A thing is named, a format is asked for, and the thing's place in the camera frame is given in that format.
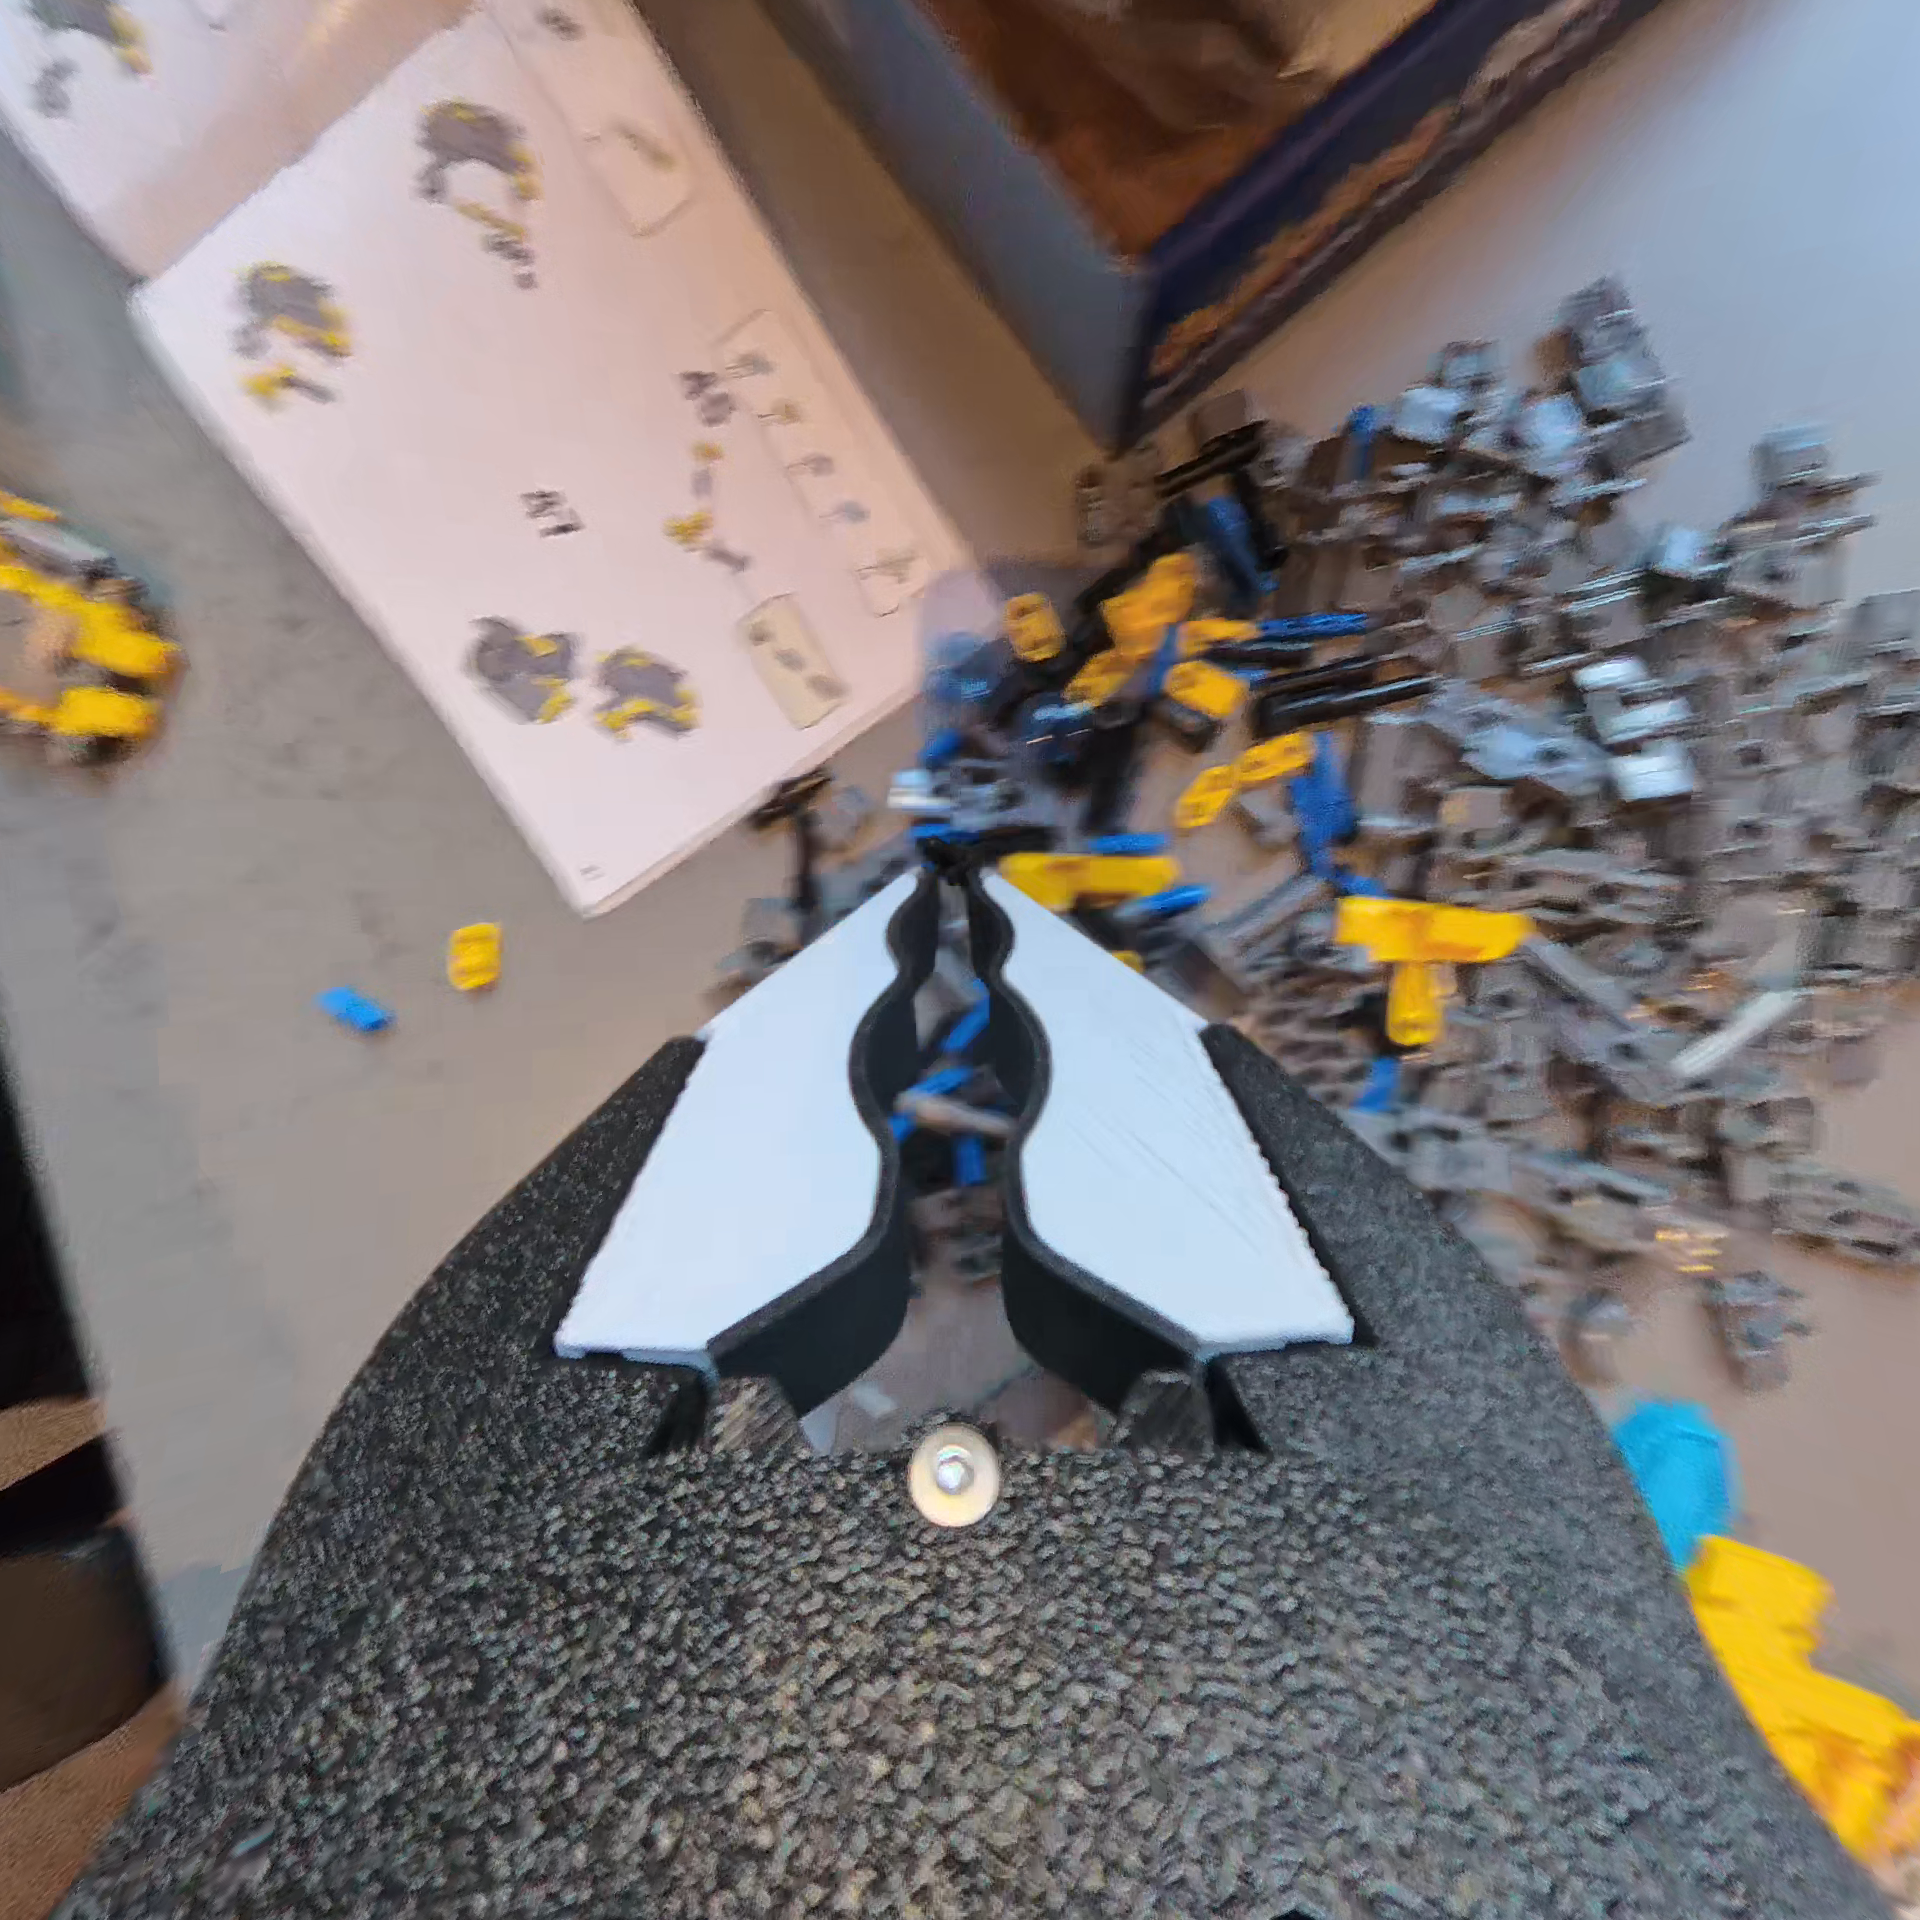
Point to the open instruction booklet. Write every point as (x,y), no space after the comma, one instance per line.
(523,451)

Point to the dark blue cardboard box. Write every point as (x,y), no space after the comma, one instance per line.
(974,195)

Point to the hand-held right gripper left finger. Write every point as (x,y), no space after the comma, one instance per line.
(750,1185)

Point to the plastic bag of toy parts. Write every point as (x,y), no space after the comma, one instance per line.
(1171,105)

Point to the small yellow toy liftarm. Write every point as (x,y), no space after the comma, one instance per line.
(473,957)

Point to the blue toy pin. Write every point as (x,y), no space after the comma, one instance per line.
(355,1009)

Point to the small black toy connector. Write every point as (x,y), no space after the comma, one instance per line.
(944,862)

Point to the light blue toy tool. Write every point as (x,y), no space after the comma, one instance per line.
(1673,1478)

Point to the pile of toy parts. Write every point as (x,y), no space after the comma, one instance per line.
(1499,750)

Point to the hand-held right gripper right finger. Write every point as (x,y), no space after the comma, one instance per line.
(1171,1185)

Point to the yellow grey toy brick assembly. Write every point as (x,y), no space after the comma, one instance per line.
(90,646)

